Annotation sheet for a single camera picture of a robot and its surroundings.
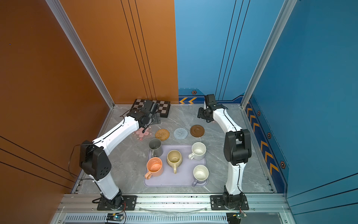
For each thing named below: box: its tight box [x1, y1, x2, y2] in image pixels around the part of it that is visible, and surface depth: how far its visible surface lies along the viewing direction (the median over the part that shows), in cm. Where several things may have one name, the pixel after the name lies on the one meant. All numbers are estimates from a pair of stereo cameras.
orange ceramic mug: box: [144, 157, 164, 180], surface depth 82 cm
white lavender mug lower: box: [192, 164, 210, 188], surface depth 79 cm
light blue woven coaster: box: [173, 127, 189, 140], surface depth 104 cm
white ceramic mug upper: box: [188, 141, 207, 161], surface depth 87 cm
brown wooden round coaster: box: [189, 124, 205, 138], surface depth 104 cm
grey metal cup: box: [148, 138, 164, 158], surface depth 87 cm
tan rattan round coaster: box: [154, 128, 171, 141], surface depth 103 cm
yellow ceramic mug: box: [166, 149, 183, 175], surface depth 82 cm
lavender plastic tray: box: [143, 144, 209, 187], surface depth 85 cm
